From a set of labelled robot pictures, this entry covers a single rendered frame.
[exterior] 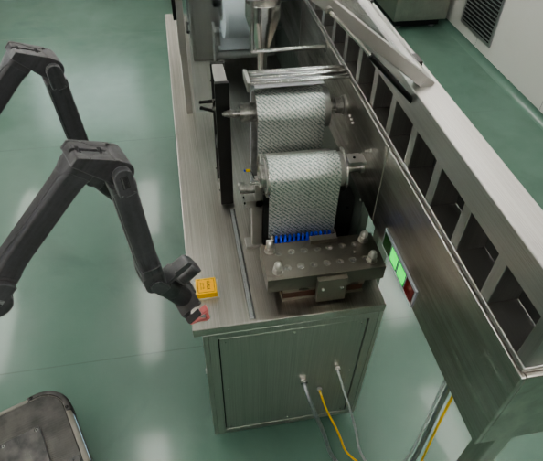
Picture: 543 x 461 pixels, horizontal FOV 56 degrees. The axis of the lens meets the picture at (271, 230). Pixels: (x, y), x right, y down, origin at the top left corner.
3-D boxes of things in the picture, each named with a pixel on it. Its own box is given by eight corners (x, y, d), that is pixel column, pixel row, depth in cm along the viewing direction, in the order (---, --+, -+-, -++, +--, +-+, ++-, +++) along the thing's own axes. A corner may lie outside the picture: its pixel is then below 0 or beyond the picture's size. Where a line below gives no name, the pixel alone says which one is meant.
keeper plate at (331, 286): (314, 297, 176) (317, 276, 168) (342, 294, 177) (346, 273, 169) (315, 303, 174) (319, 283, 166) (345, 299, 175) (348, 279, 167)
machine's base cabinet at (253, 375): (181, 128, 405) (169, 19, 344) (262, 122, 414) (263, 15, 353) (214, 444, 230) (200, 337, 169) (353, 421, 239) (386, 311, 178)
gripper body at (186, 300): (187, 279, 152) (173, 270, 146) (203, 303, 146) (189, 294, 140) (171, 294, 152) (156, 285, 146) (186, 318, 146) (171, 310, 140)
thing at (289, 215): (268, 237, 180) (269, 198, 167) (333, 230, 183) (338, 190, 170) (268, 238, 180) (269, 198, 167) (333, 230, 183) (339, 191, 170)
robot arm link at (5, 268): (69, 119, 101) (85, 144, 95) (124, 145, 112) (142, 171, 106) (-44, 284, 111) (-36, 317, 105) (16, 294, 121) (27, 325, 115)
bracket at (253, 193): (243, 240, 196) (241, 176, 174) (260, 238, 197) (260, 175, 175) (245, 249, 192) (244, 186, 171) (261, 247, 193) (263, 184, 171)
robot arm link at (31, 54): (11, 25, 131) (20, 40, 125) (58, 53, 141) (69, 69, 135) (-75, 161, 140) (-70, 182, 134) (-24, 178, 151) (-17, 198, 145)
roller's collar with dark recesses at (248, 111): (238, 115, 183) (238, 100, 178) (255, 114, 184) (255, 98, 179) (240, 125, 178) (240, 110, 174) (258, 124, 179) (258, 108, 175)
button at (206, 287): (195, 284, 180) (195, 279, 178) (215, 281, 181) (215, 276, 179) (196, 299, 175) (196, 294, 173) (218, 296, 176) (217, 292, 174)
